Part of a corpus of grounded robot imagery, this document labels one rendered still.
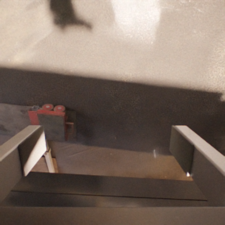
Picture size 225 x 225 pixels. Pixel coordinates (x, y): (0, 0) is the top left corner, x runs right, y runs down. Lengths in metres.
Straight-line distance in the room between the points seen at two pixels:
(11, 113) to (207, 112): 1.62
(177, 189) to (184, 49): 0.79
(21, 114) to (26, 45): 0.62
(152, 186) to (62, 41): 0.95
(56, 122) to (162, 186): 0.87
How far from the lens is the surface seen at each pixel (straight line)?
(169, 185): 0.88
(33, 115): 1.36
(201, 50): 1.21
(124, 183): 0.82
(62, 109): 1.34
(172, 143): 0.16
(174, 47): 1.14
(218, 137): 1.80
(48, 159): 1.90
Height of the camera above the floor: 1.03
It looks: 50 degrees down
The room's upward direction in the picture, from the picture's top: 177 degrees counter-clockwise
